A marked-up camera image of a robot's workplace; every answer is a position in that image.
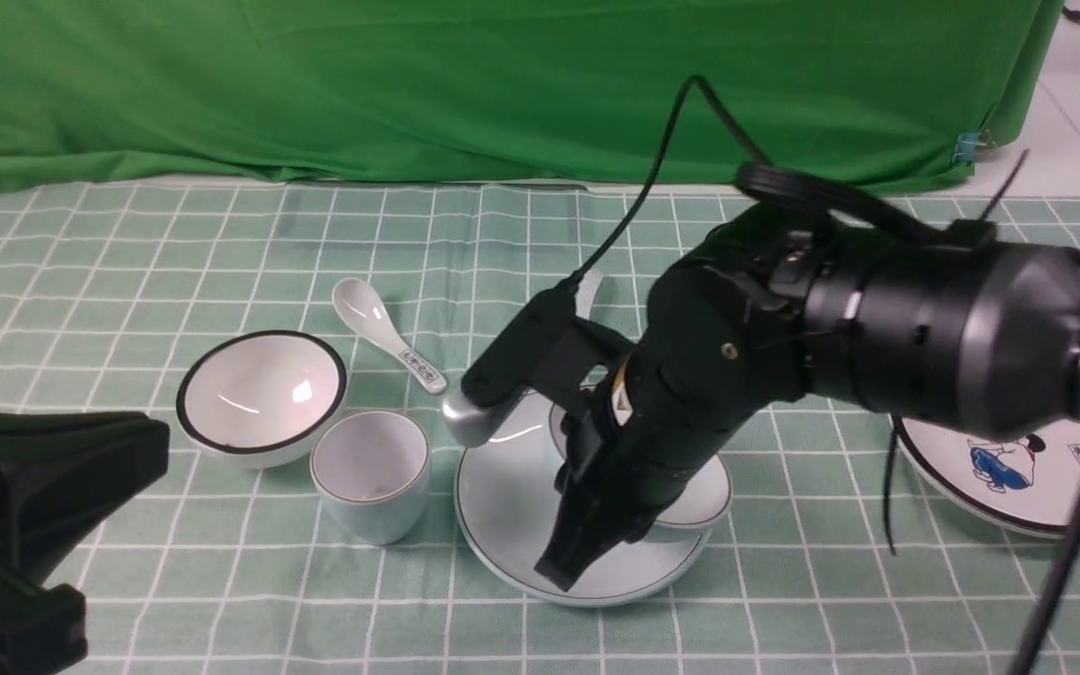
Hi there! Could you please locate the green backdrop cloth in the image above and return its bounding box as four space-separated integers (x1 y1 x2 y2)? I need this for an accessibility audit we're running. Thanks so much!
0 1 1061 193

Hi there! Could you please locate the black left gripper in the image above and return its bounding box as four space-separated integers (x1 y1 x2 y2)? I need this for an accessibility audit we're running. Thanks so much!
0 411 171 674

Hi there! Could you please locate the large light blue plate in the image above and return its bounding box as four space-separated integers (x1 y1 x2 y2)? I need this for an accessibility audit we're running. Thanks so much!
455 393 713 609

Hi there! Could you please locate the light blue ceramic spoon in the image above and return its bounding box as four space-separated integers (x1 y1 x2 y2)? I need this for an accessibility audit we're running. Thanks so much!
575 269 605 320

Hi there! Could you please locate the white black-rimmed bowl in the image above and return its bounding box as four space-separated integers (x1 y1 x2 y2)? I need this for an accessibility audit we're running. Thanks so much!
175 330 351 470

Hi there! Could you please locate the white spoon with print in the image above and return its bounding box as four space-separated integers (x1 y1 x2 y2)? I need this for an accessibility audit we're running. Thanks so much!
330 276 447 395

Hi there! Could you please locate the green checkered tablecloth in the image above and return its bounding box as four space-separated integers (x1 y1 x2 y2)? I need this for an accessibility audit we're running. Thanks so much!
0 181 1053 674

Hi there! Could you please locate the cartoon plate black rim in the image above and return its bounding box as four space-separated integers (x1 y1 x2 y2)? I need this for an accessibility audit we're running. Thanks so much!
892 417 1080 539

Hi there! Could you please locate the light blue ceramic cup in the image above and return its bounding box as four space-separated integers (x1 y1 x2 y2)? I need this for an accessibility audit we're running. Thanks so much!
309 410 431 546

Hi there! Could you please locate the blue binder clip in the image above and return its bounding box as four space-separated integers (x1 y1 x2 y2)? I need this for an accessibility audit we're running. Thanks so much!
951 131 982 167

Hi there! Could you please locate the black camera cable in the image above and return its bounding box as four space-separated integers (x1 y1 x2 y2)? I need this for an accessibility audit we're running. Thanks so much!
568 75 1000 292

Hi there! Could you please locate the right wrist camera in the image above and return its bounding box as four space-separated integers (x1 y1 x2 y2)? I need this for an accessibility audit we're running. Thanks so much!
442 280 634 447

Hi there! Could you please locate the light blue shallow bowl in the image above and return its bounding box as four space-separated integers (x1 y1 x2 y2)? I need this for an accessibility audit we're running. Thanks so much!
546 399 734 545

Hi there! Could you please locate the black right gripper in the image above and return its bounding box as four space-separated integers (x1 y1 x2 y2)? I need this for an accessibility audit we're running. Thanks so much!
534 203 841 591

